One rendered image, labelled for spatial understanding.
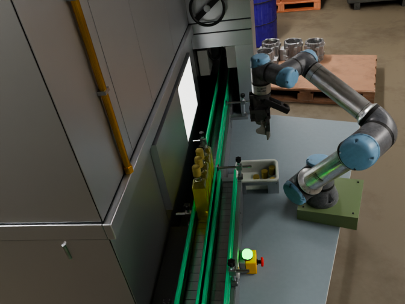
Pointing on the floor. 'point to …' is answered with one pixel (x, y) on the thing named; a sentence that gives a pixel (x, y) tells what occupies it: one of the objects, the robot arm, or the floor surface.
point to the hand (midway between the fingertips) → (269, 133)
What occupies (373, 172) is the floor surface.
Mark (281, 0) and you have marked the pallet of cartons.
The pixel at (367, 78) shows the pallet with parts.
